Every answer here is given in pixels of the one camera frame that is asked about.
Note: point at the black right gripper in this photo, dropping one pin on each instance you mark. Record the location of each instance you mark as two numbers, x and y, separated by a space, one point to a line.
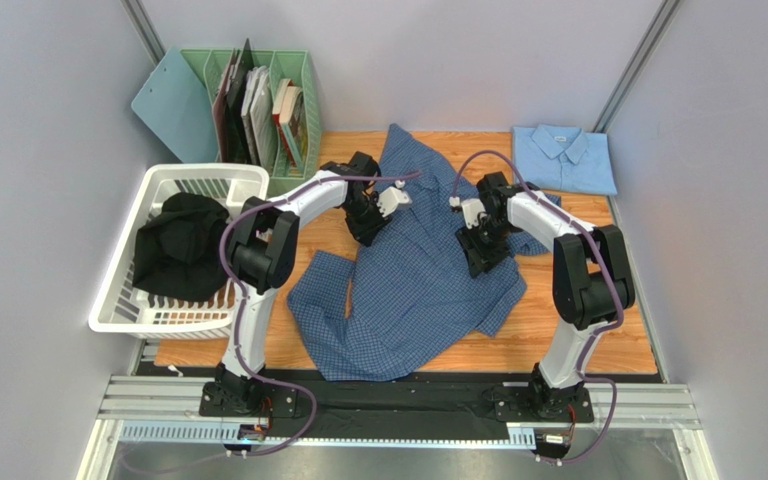
479 253

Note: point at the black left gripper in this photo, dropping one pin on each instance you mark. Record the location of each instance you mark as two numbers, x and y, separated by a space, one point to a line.
368 233

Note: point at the blue checked long sleeve shirt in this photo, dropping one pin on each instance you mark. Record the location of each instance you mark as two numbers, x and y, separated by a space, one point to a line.
409 295

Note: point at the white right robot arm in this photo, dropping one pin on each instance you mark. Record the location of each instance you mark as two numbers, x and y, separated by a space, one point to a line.
592 283

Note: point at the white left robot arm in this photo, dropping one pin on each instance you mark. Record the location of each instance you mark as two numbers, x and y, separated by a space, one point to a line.
258 252

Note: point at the green plastic file rack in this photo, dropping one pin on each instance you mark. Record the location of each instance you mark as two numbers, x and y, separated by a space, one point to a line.
298 66

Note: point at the folded light blue shirt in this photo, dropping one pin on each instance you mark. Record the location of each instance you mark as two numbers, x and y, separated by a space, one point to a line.
564 158

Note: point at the white paper folder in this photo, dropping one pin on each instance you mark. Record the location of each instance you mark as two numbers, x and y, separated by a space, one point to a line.
256 115

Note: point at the red spine book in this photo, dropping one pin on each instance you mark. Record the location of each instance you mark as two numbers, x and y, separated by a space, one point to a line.
289 114

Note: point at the dark brown folder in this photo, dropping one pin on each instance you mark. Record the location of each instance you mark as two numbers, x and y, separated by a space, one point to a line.
227 107

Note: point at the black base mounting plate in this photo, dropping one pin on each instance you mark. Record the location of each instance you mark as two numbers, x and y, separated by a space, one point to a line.
421 406

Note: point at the black shirt in basket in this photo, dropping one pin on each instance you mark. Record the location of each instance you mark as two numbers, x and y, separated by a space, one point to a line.
176 254

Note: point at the light blue clipboard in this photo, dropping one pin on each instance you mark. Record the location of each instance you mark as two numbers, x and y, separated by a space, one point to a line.
174 105

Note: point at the white plastic laundry basket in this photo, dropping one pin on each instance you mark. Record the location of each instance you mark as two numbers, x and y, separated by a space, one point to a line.
120 307

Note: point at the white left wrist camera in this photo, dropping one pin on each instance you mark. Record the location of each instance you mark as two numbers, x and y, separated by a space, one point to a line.
393 198

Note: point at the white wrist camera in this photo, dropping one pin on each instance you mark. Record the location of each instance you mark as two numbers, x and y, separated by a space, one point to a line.
472 209
393 198

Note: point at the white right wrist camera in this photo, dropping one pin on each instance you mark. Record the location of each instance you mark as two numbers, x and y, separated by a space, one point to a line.
472 209

